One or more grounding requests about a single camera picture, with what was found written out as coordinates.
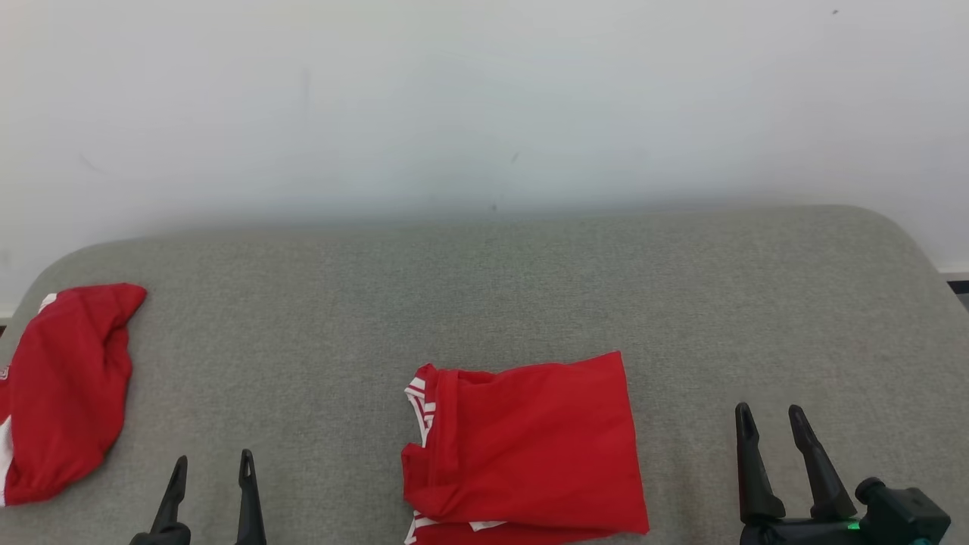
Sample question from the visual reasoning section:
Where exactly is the red basketball jersey white trim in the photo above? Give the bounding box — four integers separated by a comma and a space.
400, 350, 650, 545

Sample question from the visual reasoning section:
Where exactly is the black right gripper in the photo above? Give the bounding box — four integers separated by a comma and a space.
734, 403, 865, 545

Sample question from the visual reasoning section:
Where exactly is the red shorts white side stripe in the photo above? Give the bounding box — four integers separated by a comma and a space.
0, 283, 148, 507

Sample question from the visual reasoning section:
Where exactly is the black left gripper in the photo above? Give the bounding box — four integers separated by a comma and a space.
129, 449, 267, 545

